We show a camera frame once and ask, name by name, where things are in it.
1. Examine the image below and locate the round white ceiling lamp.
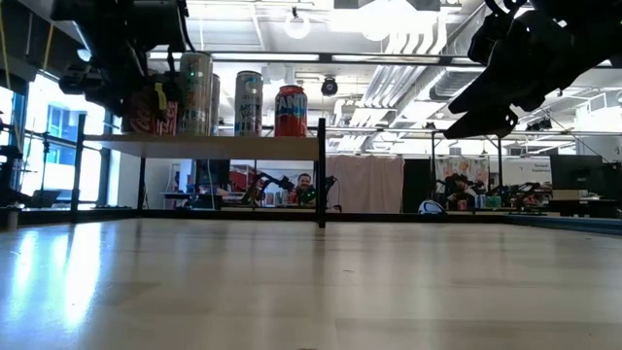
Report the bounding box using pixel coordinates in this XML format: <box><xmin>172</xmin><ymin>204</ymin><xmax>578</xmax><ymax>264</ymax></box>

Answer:
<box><xmin>284</xmin><ymin>12</ymin><xmax>312</xmax><ymax>41</ymax></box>

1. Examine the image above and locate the red can with white label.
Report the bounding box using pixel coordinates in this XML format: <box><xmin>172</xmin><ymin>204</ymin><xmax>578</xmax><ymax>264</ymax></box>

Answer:
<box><xmin>121</xmin><ymin>89</ymin><xmax>164</xmax><ymax>137</ymax></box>

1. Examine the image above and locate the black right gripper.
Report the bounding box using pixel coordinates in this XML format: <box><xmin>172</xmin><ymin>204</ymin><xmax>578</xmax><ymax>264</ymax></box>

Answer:
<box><xmin>443</xmin><ymin>14</ymin><xmax>589</xmax><ymax>139</ymax></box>

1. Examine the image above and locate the black background rig frame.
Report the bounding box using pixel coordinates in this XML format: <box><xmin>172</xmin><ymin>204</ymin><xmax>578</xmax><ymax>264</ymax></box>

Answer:
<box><xmin>326</xmin><ymin>126</ymin><xmax>538</xmax><ymax>208</ymax></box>

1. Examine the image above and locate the colourful poster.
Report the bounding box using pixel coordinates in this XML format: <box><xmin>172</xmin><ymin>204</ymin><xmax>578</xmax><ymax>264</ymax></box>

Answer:
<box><xmin>434</xmin><ymin>156</ymin><xmax>491</xmax><ymax>189</ymax></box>

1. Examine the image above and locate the black overhead crossbar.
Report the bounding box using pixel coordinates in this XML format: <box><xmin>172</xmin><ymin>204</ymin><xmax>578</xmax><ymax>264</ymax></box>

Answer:
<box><xmin>145</xmin><ymin>51</ymin><xmax>487</xmax><ymax>65</ymax></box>

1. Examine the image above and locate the bright window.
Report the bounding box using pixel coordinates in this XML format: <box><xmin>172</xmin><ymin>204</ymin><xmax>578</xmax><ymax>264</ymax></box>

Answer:
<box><xmin>0</xmin><ymin>72</ymin><xmax>116</xmax><ymax>208</ymax></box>

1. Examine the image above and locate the black aluminium table frame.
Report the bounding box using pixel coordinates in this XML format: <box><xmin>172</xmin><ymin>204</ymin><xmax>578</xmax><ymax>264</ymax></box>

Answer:
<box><xmin>0</xmin><ymin>206</ymin><xmax>622</xmax><ymax>237</ymax></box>

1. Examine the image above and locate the person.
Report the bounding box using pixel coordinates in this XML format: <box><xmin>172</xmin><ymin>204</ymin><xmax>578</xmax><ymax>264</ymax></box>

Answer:
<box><xmin>294</xmin><ymin>172</ymin><xmax>317</xmax><ymax>205</ymax></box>

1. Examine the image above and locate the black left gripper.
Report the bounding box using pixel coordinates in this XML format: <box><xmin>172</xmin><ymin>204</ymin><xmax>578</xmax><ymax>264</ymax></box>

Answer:
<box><xmin>60</xmin><ymin>48</ymin><xmax>184</xmax><ymax>121</ymax></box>

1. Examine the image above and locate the long fluorescent ceiling light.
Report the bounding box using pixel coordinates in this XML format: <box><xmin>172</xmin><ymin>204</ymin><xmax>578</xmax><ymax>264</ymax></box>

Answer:
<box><xmin>148</xmin><ymin>51</ymin><xmax>322</xmax><ymax>63</ymax></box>

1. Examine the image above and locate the tall white blue can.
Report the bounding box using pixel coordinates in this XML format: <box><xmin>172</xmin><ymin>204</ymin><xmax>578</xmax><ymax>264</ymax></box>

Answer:
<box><xmin>233</xmin><ymin>70</ymin><xmax>264</xmax><ymax>138</ymax></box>

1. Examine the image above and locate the white blue ball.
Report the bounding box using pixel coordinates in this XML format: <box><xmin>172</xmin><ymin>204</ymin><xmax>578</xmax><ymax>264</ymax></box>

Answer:
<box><xmin>417</xmin><ymin>198</ymin><xmax>447</xmax><ymax>216</ymax></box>

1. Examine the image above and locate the white curtain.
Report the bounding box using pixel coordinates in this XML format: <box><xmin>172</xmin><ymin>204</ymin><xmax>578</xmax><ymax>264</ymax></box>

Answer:
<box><xmin>326</xmin><ymin>154</ymin><xmax>405</xmax><ymax>214</ymax></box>

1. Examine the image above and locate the orange Fanta can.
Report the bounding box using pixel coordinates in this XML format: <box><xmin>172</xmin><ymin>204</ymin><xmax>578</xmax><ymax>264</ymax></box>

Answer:
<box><xmin>273</xmin><ymin>85</ymin><xmax>309</xmax><ymax>138</ymax></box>

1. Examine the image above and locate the black monitor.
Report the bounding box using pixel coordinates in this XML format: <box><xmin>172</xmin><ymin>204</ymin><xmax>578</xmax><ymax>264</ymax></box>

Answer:
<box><xmin>549</xmin><ymin>154</ymin><xmax>605</xmax><ymax>192</ymax></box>
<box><xmin>193</xmin><ymin>158</ymin><xmax>231</xmax><ymax>195</ymax></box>

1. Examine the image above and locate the wooden shelf with black legs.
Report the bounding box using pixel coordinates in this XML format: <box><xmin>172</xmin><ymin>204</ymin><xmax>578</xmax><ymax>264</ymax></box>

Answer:
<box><xmin>71</xmin><ymin>114</ymin><xmax>328</xmax><ymax>229</ymax></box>

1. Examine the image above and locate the silver ventilation duct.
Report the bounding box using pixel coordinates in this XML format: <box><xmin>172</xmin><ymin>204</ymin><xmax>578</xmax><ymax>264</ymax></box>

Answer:
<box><xmin>430</xmin><ymin>67</ymin><xmax>487</xmax><ymax>101</ymax></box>

